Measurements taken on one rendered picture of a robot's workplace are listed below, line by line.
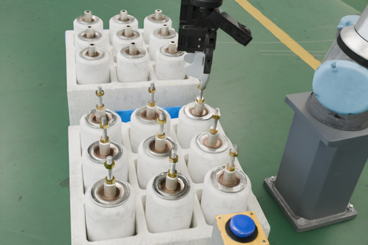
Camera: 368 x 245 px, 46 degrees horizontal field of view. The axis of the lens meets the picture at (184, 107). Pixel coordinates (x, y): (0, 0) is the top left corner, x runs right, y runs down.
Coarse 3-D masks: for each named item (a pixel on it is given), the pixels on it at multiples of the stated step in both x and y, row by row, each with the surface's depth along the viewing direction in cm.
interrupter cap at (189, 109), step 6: (192, 102) 109; (186, 108) 107; (192, 108) 107; (204, 108) 107; (210, 108) 107; (186, 114) 104; (192, 114) 105; (198, 114) 105; (204, 114) 106; (210, 114) 105; (198, 120) 103; (204, 120) 103
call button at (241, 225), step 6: (234, 216) 70; (240, 216) 70; (246, 216) 70; (234, 222) 69; (240, 222) 69; (246, 222) 69; (252, 222) 69; (234, 228) 68; (240, 228) 68; (246, 228) 68; (252, 228) 68; (240, 234) 67; (246, 234) 67
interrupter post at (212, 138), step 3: (210, 132) 95; (210, 135) 95; (213, 135) 94; (216, 135) 95; (210, 138) 95; (213, 138) 95; (216, 138) 95; (210, 141) 96; (213, 141) 95; (216, 141) 96; (210, 144) 96; (213, 144) 96
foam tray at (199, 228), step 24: (72, 144) 103; (72, 168) 97; (240, 168) 101; (72, 192) 91; (144, 192) 93; (72, 216) 86; (144, 216) 87; (192, 216) 91; (264, 216) 90; (72, 240) 81; (120, 240) 82; (144, 240) 83; (168, 240) 83; (192, 240) 84
